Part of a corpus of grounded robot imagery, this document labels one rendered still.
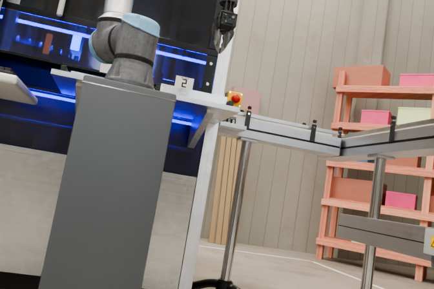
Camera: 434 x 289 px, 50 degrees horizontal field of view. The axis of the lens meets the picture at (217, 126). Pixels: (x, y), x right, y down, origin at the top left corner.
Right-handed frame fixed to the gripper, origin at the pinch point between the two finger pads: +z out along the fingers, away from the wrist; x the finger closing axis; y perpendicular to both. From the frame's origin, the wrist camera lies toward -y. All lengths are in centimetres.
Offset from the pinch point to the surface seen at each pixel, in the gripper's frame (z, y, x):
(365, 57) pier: -163, -386, 277
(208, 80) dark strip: 4.0, -35.5, 4.2
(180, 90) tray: 19.3, 1.9, -12.6
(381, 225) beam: 57, -8, 84
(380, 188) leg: 40, -18, 88
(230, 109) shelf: 23.0, 4.5, 7.1
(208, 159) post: 40, -36, 10
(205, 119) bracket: 26.9, -7.4, 0.3
